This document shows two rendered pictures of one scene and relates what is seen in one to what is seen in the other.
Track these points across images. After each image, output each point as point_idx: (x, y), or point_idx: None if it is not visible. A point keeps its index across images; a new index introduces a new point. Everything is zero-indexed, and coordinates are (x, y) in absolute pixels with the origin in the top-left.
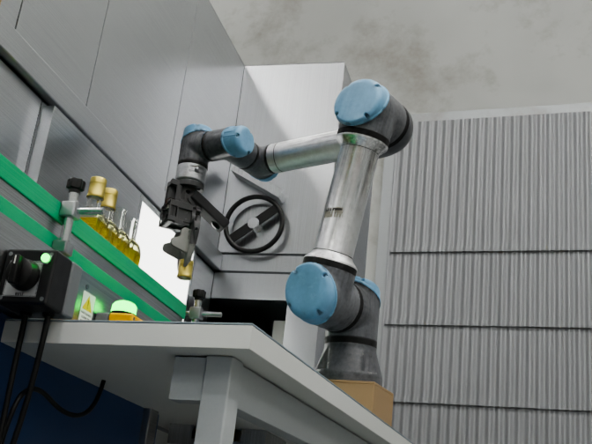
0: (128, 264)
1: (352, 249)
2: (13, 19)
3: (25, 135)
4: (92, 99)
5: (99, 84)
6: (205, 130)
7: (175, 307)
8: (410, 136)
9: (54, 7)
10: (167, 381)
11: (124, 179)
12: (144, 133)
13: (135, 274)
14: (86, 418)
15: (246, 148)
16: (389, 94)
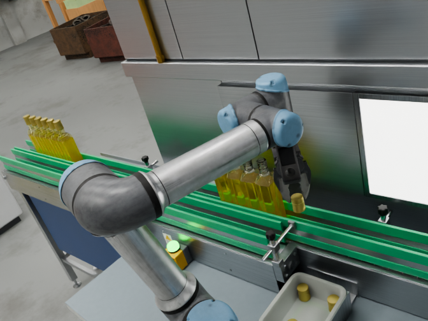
0: (191, 218)
1: (155, 294)
2: (178, 51)
3: (221, 105)
4: (260, 45)
5: (262, 28)
6: (256, 88)
7: (251, 239)
8: (90, 232)
9: (194, 16)
10: None
11: (317, 93)
12: (355, 19)
13: (199, 222)
14: None
15: None
16: (62, 192)
